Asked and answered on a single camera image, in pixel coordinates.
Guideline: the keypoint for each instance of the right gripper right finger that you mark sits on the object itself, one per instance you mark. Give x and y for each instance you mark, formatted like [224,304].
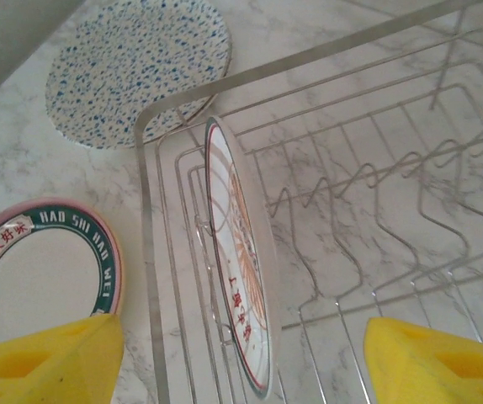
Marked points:
[435,370]

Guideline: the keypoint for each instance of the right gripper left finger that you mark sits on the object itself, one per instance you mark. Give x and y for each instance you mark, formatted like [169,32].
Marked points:
[56,366]

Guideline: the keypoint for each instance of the green rimmed lettered plate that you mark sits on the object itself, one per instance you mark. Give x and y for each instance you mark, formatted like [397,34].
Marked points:
[39,278]

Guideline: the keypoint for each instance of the pink plate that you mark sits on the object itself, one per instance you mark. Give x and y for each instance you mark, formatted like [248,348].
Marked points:
[118,273]

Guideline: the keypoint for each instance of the orange sunburst pattern plate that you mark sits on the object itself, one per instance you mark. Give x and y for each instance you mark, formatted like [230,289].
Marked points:
[241,252]

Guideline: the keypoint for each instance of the blue speckled white plate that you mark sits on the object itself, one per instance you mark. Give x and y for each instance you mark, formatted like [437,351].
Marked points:
[132,71]

